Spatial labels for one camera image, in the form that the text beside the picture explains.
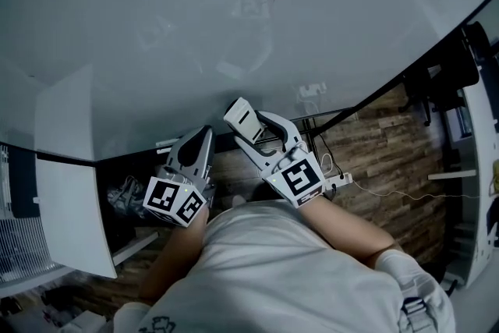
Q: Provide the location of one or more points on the white cabinet panel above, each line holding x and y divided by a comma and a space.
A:
70, 214

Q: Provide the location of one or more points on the yellow object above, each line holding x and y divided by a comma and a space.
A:
495, 177

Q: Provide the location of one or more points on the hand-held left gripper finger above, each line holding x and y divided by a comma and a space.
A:
177, 154
208, 164

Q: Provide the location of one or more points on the grey crumpled bag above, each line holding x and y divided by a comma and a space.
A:
126, 199

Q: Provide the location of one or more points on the white desk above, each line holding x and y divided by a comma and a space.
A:
481, 167

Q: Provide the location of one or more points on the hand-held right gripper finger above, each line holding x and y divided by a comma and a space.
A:
286, 130
253, 152

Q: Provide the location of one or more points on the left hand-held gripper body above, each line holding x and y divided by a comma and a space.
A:
173, 199

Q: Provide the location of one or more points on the person's left forearm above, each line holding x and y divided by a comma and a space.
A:
175, 257

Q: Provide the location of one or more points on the black office chair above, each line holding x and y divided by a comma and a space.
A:
448, 82

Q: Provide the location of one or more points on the white cardboard box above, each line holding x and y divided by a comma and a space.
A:
83, 321

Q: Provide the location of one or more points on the person's white shoe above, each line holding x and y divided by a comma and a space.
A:
238, 200

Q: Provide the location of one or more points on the white T-shirt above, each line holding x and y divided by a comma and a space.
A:
280, 273

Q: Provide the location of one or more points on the white power strip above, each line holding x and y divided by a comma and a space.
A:
338, 180

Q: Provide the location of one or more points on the black-framed whiteboard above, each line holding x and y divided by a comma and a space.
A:
234, 31

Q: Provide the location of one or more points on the black metal stand frame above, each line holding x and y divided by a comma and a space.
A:
335, 114

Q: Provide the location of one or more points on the person's right forearm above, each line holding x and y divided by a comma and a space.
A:
347, 230

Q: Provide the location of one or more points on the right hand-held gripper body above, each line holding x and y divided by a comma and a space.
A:
298, 179

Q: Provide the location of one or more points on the white shelf board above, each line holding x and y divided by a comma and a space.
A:
134, 247

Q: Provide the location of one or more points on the white whiteboard eraser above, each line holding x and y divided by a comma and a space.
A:
242, 120

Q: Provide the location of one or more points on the grey desk shelf board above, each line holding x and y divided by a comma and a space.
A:
452, 174

